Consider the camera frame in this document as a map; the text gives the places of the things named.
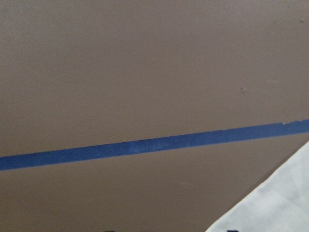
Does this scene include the cream long-sleeve cat shirt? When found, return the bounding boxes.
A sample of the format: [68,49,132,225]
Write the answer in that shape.
[207,144,309,232]

